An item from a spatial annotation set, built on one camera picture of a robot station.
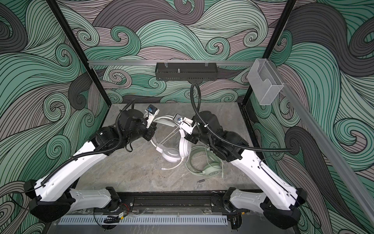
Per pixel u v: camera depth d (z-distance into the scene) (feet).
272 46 2.80
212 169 2.53
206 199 2.51
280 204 1.19
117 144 1.42
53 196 1.26
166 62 3.05
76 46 2.79
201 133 1.51
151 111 1.81
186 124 1.59
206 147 2.89
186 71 3.14
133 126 1.56
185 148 1.91
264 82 2.60
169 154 2.00
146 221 2.50
